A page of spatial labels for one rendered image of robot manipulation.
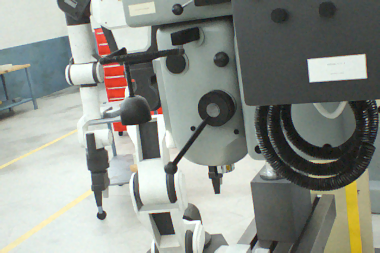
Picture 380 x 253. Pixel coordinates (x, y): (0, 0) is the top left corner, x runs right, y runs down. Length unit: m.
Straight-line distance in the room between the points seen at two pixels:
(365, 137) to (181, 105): 0.41
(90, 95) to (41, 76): 10.02
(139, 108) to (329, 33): 0.60
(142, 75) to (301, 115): 1.02
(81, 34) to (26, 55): 9.78
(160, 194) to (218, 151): 0.83
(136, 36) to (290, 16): 1.22
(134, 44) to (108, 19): 0.12
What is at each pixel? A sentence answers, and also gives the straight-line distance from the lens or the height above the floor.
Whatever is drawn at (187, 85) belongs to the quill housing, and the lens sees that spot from 1.05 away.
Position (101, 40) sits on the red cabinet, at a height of 1.30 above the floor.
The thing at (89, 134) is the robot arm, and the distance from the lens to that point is 1.99.
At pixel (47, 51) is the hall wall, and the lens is 12.25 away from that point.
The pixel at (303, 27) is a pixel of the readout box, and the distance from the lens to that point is 0.68.
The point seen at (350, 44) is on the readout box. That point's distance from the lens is 0.67.
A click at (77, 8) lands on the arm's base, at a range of 1.95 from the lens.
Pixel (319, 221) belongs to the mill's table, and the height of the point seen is 0.94.
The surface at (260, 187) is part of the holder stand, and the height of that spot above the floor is 1.11.
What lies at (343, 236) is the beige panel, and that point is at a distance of 3.15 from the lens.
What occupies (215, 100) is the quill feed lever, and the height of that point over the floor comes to 1.47.
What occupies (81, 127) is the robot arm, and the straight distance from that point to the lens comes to 2.03.
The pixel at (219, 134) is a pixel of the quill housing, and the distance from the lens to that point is 1.05.
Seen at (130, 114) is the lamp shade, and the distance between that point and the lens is 1.16.
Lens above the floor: 1.68
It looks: 14 degrees down
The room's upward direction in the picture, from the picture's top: 9 degrees counter-clockwise
